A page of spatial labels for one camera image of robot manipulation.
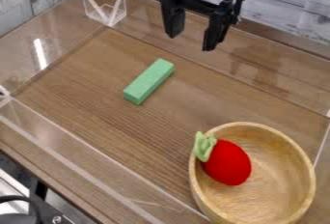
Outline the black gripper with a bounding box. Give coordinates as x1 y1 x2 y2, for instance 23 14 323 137
160 0 244 51

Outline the green foam stick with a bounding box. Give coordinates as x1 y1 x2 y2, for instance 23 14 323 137
124 58 174 105

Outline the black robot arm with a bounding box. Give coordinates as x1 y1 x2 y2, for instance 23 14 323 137
158 0 244 51

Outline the brown wooden bowl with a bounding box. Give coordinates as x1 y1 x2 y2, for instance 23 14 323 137
188 122 315 224

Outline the red plush strawberry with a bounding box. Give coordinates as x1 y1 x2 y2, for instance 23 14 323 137
193 131 251 186

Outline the clear acrylic tray wall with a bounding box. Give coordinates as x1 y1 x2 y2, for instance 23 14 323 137
0 0 330 224

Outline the black table leg frame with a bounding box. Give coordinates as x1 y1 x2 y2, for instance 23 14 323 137
29 179 74 224

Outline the black cable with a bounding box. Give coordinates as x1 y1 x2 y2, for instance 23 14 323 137
0 195 33 217

